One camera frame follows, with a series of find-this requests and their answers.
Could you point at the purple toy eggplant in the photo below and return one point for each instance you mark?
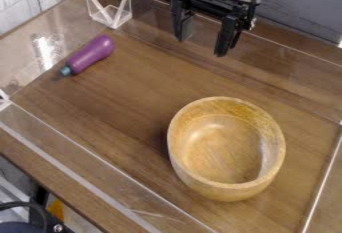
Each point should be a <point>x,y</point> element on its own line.
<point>95,51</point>

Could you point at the clear acrylic tray walls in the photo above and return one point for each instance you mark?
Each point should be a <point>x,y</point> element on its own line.
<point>87,133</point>

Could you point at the brown wooden bowl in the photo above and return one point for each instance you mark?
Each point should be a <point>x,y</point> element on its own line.
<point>226,147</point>

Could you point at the clear acrylic corner bracket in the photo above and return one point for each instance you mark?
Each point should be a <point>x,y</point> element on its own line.
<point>109,15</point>

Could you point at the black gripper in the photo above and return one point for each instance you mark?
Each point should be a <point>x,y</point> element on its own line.
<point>215,8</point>

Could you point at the yellow object under table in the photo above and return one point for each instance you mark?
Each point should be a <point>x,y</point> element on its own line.
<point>56,209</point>

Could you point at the dark robot arm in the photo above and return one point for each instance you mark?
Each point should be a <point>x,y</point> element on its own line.
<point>234,13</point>

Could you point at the black clamp with screw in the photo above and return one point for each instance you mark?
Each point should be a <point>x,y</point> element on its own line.
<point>45,221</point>

